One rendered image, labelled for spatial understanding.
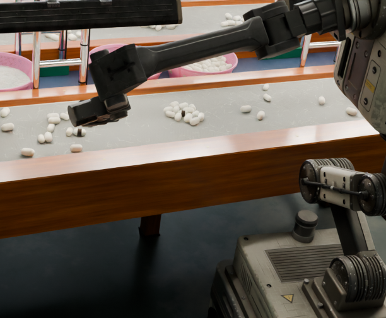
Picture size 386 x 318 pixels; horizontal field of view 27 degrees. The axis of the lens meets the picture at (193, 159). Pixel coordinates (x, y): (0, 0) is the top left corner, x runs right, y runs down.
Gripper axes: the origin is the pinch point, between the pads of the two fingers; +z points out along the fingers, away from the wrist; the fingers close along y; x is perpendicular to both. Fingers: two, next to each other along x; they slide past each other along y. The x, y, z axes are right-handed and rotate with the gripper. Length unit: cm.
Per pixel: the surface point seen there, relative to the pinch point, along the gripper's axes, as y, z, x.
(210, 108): -46, 22, -2
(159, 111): -28.7, 23.1, -2.9
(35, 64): 6.8, 28.9, -21.5
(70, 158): 6.4, 2.4, 10.6
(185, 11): -68, 82, -50
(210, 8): -80, 83, -52
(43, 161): 13.9, 2.3, 10.6
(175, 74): -45, 44, -18
